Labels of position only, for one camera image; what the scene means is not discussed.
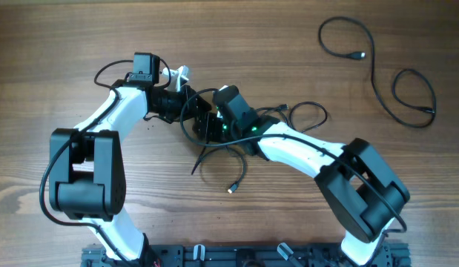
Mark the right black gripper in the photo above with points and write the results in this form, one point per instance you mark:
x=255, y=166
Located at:
x=205, y=126

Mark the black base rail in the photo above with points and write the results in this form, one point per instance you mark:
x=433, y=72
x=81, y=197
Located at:
x=313, y=254

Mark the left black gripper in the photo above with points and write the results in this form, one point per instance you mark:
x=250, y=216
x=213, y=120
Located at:
x=193, y=106

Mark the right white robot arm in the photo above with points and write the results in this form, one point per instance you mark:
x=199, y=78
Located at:
x=361, y=189

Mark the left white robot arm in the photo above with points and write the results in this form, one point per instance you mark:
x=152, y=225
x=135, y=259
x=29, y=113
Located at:
x=84, y=183

